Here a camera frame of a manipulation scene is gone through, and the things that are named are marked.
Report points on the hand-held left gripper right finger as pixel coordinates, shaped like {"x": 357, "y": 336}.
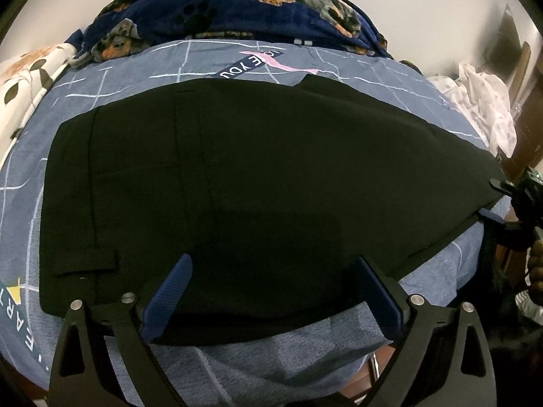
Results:
{"x": 382, "y": 296}

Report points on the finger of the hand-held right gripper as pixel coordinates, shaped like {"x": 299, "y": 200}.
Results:
{"x": 494, "y": 216}
{"x": 502, "y": 186}

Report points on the white floral pillow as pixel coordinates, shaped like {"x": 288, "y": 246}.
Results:
{"x": 25, "y": 76}

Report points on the white crumpled cloth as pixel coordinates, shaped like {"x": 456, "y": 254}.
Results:
{"x": 479, "y": 93}

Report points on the black pants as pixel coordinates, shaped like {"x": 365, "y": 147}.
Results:
{"x": 254, "y": 178}

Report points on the blue grid-pattern bedsheet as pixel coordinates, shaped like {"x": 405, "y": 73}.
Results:
{"x": 127, "y": 72}

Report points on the navy dog-print blanket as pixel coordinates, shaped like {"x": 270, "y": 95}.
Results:
{"x": 254, "y": 8}

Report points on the dark flat board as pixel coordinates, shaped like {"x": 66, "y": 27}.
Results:
{"x": 509, "y": 38}

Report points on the person's right hand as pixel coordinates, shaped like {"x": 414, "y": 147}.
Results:
{"x": 538, "y": 267}

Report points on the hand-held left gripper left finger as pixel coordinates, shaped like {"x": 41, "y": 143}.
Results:
{"x": 167, "y": 301}

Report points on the brown wooden furniture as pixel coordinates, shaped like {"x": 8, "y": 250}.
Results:
{"x": 528, "y": 127}

